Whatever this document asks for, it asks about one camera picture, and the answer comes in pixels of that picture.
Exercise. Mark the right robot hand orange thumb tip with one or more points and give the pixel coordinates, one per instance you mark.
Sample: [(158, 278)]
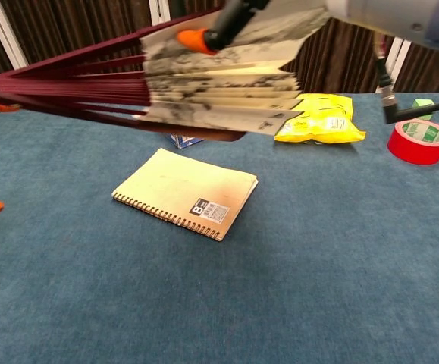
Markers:
[(226, 26)]

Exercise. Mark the white red folding fan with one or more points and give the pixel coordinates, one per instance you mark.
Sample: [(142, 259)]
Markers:
[(223, 95)]

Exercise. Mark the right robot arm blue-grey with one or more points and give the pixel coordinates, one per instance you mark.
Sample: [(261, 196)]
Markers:
[(431, 30)]

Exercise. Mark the yellow snack box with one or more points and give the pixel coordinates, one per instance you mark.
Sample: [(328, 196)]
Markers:
[(185, 141)]

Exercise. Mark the yellow snack bag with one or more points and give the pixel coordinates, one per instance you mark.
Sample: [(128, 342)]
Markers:
[(321, 121)]

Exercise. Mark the yellow spiral notebook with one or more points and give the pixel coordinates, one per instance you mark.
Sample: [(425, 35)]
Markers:
[(181, 186)]

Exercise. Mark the green cube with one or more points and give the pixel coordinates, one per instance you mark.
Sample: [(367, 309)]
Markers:
[(422, 104)]

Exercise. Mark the red tape roll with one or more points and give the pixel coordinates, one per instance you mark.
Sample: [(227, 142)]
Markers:
[(416, 149)]

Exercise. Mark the blue felt table mat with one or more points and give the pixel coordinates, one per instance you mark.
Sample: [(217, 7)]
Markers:
[(242, 284)]

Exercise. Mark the white partition frame bar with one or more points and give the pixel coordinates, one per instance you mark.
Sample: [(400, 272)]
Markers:
[(158, 11), (402, 64), (5, 38)]

